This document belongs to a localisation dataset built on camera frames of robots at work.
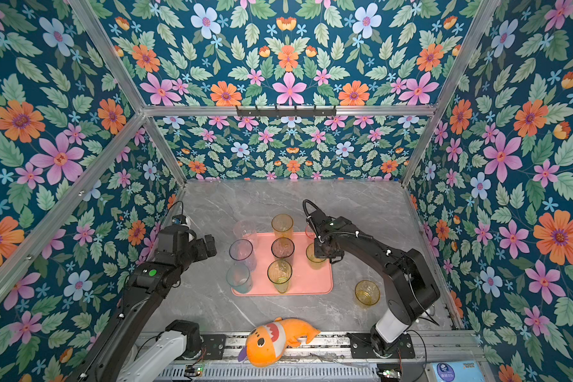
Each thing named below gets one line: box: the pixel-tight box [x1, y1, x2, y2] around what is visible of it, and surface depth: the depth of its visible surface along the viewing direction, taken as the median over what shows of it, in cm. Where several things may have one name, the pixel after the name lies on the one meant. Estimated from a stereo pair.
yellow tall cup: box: [270, 213, 295, 240], surface depth 91 cm
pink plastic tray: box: [251, 231, 334, 297], surface depth 88 cm
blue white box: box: [424, 360, 487, 382], surface depth 67 cm
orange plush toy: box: [237, 317, 321, 367], surface depth 70 cm
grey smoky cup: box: [270, 237, 296, 262], surface depth 85 cm
